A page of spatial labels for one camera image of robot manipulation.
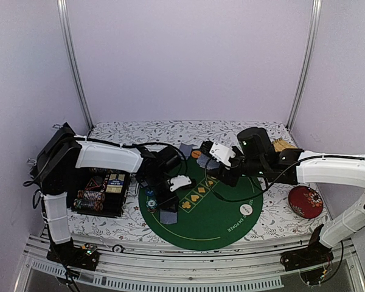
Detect boxed texas holdem cards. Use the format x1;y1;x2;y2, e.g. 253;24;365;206
105;173;126;194

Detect chip row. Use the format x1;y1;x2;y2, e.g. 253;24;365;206
77;190;105;203
73;199;103;212

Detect chrome case handle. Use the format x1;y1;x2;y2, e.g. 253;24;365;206
129;177;141;198

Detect floral white tablecloth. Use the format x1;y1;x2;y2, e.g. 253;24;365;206
68;121;330;245

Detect upper near chip row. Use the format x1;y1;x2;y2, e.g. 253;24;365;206
77;190;105;203

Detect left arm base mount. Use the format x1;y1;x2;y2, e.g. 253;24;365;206
46;235;100;271

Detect red floral round pouch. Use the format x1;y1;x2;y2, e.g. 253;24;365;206
288;186;324;219

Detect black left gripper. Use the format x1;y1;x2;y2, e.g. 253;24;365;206
144;173;181;214

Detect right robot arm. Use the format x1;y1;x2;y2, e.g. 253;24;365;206
200;127;365;265

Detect white dealer button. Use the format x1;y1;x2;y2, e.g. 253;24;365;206
240;204;253;216

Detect round green poker mat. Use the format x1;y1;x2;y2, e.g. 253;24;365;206
139;157;263;251

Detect lower near chip row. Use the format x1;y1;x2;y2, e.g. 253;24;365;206
73;199;103;212

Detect aluminium frame post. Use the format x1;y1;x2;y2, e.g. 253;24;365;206
286;0;322;131
57;0;94;131

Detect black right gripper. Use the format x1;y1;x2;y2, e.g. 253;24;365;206
207;145;266;187

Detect black poker chip case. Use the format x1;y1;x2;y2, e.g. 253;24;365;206
27;122;137;218

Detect left aluminium frame post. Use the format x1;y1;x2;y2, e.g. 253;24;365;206
57;0;94;131

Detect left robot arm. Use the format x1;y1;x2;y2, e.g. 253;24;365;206
23;124;186;264

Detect fallen chip on rail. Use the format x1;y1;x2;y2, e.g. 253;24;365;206
113;245;123;253

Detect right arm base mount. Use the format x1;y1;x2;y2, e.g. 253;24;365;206
280;224;334;286

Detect blue playing card deck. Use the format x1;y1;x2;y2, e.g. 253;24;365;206
196;153;220;170

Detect front aluminium rail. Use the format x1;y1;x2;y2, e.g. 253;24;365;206
16;234;365;292

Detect orange big blind button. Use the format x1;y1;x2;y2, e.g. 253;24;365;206
191;150;201;159

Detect right aluminium frame post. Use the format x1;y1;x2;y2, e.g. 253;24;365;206
286;0;322;131

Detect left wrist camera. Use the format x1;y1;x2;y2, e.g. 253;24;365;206
168;175;196;192

